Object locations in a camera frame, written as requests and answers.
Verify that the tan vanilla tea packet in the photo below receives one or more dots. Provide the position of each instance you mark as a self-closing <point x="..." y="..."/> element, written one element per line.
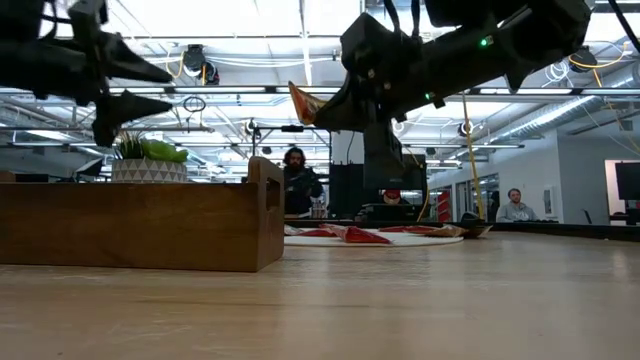
<point x="447" y="231"/>

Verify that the black computer monitor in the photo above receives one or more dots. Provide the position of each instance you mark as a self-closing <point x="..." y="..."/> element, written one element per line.
<point x="414" y="172"/>

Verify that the dark wall screen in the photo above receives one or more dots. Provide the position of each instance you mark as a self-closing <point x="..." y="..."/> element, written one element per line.
<point x="629" y="180"/>

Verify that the black tower cabinet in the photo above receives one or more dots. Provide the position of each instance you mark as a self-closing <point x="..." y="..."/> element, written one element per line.
<point x="345" y="192"/>

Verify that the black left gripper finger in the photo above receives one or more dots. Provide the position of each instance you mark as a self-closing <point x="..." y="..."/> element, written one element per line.
<point x="130" y="62"/>
<point x="125" y="112"/>

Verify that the brown wooden tea box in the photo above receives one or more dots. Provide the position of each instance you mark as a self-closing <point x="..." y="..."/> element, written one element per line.
<point x="140" y="225"/>

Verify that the white round plate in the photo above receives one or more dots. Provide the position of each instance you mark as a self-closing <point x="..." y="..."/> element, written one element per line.
<point x="425" y="240"/>

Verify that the black metal rig frame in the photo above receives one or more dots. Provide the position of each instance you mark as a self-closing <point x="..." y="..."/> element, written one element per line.
<point x="292" y="128"/>

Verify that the person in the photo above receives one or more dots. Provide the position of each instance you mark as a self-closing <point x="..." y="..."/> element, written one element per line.
<point x="393" y="196"/>
<point x="515" y="212"/>
<point x="300" y="185"/>

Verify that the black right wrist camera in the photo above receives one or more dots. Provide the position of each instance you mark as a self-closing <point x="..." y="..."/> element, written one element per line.
<point x="380" y="45"/>

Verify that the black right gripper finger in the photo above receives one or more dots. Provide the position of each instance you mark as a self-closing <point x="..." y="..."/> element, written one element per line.
<point x="347" y="110"/>

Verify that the silver ventilation duct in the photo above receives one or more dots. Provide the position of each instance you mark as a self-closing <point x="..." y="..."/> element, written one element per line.
<point x="550" y="117"/>

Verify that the succulent in white patterned pot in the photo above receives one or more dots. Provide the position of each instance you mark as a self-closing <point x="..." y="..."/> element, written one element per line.
<point x="147" y="170"/>

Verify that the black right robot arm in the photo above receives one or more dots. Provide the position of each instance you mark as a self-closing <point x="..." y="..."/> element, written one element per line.
<point x="525" y="40"/>

